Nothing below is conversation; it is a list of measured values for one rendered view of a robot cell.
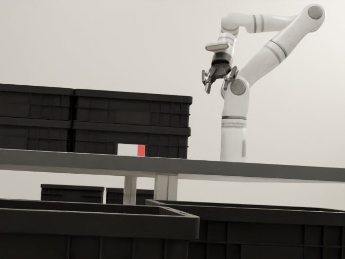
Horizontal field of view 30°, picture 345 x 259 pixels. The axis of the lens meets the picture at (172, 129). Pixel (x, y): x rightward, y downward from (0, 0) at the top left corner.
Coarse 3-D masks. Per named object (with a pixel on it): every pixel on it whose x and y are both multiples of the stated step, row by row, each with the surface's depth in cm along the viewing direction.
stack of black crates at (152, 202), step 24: (216, 216) 110; (240, 216) 111; (264, 216) 112; (288, 216) 112; (312, 216) 113; (336, 216) 113; (192, 240) 110; (216, 240) 111; (240, 240) 112; (264, 240) 112; (288, 240) 113; (312, 240) 114; (336, 240) 114
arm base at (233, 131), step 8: (224, 120) 232; (232, 120) 231; (240, 120) 231; (224, 128) 232; (232, 128) 231; (240, 128) 231; (224, 136) 232; (232, 136) 230; (240, 136) 231; (224, 144) 231; (232, 144) 230; (240, 144) 230; (224, 152) 231; (232, 152) 230; (240, 152) 230; (224, 160) 231; (232, 160) 229; (240, 160) 230
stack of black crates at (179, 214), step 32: (0, 224) 67; (32, 224) 67; (64, 224) 68; (96, 224) 68; (128, 224) 68; (160, 224) 69; (192, 224) 70; (0, 256) 67; (32, 256) 68; (64, 256) 68; (96, 256) 69; (128, 256) 69; (160, 256) 70
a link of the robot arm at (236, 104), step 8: (240, 80) 232; (232, 88) 231; (240, 88) 232; (248, 88) 233; (224, 96) 232; (232, 96) 231; (240, 96) 232; (248, 96) 233; (224, 104) 232; (232, 104) 231; (240, 104) 232; (248, 104) 233; (224, 112) 232; (232, 112) 231; (240, 112) 231
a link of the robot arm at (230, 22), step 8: (224, 16) 241; (232, 16) 240; (240, 16) 242; (248, 16) 243; (224, 24) 241; (232, 24) 240; (240, 24) 240; (248, 24) 241; (224, 32) 244; (232, 32) 243; (248, 32) 245
